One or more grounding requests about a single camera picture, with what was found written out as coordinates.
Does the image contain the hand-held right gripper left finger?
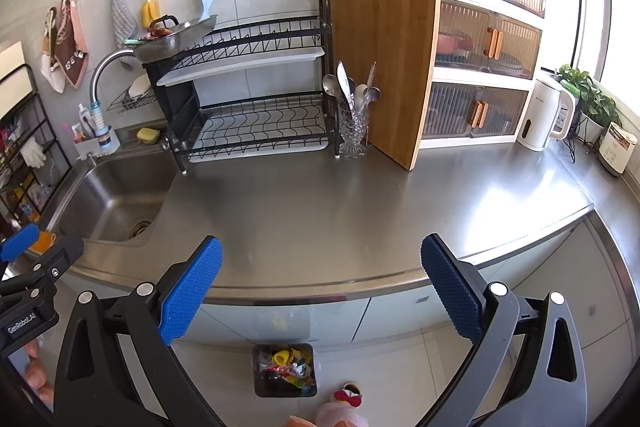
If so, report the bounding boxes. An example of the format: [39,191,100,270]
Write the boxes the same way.
[52,234,224,427]

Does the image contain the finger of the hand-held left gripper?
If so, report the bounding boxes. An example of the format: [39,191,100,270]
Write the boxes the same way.
[0,237,85,308]
[0,224,41,263]

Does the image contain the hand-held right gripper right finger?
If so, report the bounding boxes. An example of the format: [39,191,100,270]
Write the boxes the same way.
[417,233,588,427]

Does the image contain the black square trash bin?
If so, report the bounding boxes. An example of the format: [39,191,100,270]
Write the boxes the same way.
[252,343,319,398]

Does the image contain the person's left hand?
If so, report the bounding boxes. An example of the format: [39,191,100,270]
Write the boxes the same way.
[24,339,55,413]

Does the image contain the orange plastic item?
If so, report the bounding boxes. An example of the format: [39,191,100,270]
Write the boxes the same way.
[28,231,55,254]

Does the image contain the white base cabinet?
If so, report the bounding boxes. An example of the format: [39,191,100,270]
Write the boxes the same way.
[180,219,636,427]

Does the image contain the stainless steel sink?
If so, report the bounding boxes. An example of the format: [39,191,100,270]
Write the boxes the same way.
[39,151,177,244]

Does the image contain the white rubber glove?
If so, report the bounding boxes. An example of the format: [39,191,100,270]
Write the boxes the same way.
[19,136,47,169]

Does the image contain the white plastic caddy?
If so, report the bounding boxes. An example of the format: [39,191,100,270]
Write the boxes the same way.
[74,128,121,161]

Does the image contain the black metal shelf rack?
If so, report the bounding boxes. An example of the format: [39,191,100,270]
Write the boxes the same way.
[0,41,74,229]

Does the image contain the pink orange snack wrapper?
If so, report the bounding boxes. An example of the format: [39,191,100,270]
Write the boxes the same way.
[267,364,311,390]

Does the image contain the white slipper with red bow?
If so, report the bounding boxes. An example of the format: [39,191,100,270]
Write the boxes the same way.
[330,382,364,409]

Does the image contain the pink fluffy slippers red bows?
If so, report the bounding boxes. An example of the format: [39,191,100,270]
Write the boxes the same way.
[289,402,371,427]

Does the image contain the glass utensil holder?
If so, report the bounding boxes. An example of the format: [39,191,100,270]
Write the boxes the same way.
[337,103,371,160]

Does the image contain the white soap bar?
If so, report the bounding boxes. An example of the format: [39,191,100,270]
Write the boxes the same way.
[127,74,151,98]

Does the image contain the white drip tray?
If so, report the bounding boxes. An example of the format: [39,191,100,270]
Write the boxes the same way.
[189,103,337,164]

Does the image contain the steel faucet with blue filter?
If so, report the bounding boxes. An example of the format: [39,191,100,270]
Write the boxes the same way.
[89,48,136,136]

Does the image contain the white electric kettle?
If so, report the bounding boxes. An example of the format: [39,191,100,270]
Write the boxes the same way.
[516,77,576,152]

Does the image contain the brown hanging towel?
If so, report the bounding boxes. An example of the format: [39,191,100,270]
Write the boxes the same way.
[54,0,91,88]

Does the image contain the white rice cooker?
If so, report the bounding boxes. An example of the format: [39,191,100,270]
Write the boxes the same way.
[597,122,639,178]

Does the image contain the long white plastic tray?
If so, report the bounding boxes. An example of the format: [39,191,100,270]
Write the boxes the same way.
[156,47,326,87]

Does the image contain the steel table knife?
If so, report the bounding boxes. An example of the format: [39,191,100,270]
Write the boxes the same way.
[336,61,352,112]

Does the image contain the potted green plant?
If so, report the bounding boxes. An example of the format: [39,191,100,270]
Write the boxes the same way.
[556,63,622,144]

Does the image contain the steel mesh colander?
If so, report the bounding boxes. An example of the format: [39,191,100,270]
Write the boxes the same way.
[132,14,220,63]

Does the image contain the grey hanging dishcloth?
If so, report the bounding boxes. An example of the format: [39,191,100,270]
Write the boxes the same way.
[110,0,140,54]

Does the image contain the bamboo cutting board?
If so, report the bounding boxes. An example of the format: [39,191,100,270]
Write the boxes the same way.
[320,0,443,171]

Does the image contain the window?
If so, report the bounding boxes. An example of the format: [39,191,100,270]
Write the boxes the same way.
[570,0,640,110]

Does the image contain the black wire soap basket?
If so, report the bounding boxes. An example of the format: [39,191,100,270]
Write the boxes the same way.
[105,76,156,114]

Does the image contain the black wire dish rack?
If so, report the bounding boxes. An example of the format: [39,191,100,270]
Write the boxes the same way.
[142,0,343,178]

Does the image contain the black power cable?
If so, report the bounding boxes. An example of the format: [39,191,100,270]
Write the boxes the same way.
[562,104,594,164]

